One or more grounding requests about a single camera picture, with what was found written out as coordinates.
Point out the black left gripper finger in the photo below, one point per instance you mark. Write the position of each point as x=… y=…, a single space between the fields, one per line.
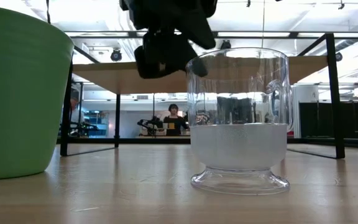
x=163 y=56
x=200 y=68

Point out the clear glass pitcher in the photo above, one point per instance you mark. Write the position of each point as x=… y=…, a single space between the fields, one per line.
x=238 y=146

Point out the green plastic cup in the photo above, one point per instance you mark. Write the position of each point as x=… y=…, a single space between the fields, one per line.
x=17 y=93

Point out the black background robot arm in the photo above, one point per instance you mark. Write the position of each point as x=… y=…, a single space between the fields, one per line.
x=84 y=128
x=151 y=126

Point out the black ceiling spot fixture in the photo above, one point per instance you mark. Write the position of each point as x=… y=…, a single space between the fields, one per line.
x=339 y=56
x=116 y=55
x=225 y=44

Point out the person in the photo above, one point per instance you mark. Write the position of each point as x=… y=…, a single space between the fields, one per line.
x=175 y=124

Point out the white pillar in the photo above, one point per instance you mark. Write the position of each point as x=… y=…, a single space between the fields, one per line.
x=296 y=109

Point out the black room partition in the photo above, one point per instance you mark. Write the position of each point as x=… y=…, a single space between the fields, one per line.
x=353 y=118

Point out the wooden shelf with black frame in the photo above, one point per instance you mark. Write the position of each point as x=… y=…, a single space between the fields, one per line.
x=120 y=77

